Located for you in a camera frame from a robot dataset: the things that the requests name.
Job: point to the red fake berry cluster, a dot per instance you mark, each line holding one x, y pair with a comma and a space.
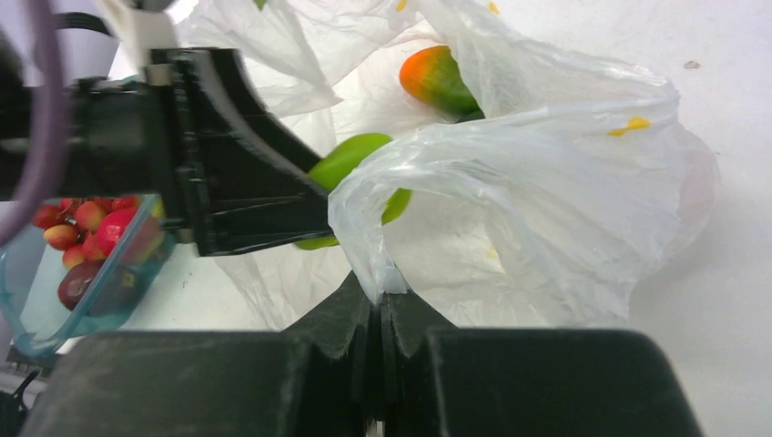
70, 225

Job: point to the red fake apple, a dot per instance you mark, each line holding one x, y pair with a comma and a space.
141, 246

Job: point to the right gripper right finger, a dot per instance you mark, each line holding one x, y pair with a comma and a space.
443, 380

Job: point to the clear plastic bag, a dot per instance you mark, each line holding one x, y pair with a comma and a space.
579, 182

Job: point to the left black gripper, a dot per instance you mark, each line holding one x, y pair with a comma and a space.
193, 131

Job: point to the green orange fake mango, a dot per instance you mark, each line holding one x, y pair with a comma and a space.
432, 76

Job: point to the teal plastic tray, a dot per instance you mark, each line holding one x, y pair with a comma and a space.
46, 304

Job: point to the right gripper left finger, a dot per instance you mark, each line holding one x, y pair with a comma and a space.
306, 380

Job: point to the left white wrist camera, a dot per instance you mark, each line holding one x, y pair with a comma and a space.
138, 31

